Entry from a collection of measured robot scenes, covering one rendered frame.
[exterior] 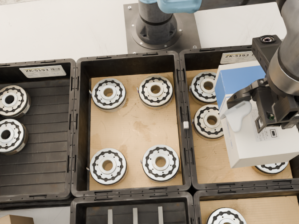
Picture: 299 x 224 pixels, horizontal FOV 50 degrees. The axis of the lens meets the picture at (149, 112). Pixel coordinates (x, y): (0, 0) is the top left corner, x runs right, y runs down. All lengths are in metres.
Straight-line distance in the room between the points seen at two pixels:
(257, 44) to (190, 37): 0.63
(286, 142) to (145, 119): 0.45
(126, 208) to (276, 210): 0.40
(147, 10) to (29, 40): 0.52
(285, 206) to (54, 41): 0.98
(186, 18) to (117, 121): 0.50
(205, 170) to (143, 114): 0.25
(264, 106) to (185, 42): 0.68
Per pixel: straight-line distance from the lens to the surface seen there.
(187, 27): 1.22
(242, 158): 0.62
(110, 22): 1.31
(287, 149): 0.65
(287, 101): 0.49
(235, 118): 0.61
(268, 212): 0.93
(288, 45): 0.42
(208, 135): 0.91
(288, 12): 0.42
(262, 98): 0.54
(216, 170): 0.92
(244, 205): 0.92
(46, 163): 0.98
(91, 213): 0.92
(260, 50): 0.57
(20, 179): 1.00
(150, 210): 0.90
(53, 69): 1.01
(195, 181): 0.81
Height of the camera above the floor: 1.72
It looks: 68 degrees down
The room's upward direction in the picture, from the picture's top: 9 degrees counter-clockwise
